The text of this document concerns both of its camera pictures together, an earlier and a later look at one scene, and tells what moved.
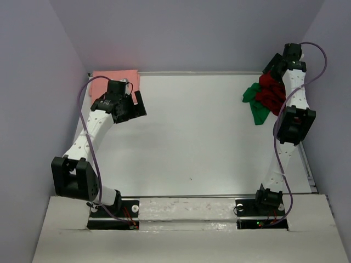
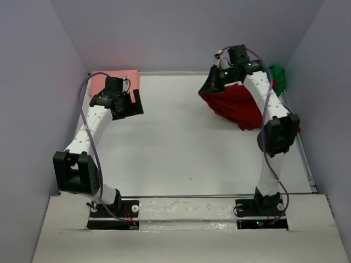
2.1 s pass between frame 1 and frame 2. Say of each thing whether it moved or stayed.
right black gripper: moved
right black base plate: stayed
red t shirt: moved
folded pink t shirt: stayed
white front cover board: stayed
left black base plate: stayed
